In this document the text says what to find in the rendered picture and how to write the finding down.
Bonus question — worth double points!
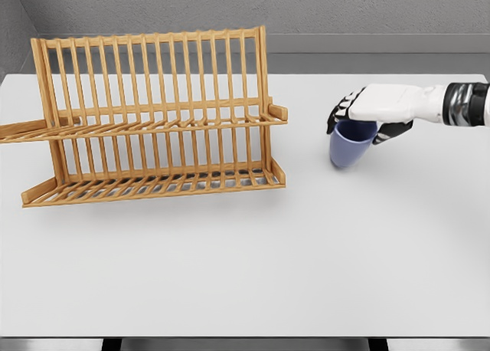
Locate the wooden two-tier dish rack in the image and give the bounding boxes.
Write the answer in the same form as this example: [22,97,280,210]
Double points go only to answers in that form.
[0,25,289,209]

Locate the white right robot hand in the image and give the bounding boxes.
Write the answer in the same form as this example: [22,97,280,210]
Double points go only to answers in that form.
[325,84,423,146]

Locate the blue cup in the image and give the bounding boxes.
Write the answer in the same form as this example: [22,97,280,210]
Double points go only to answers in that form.
[329,120,380,169]

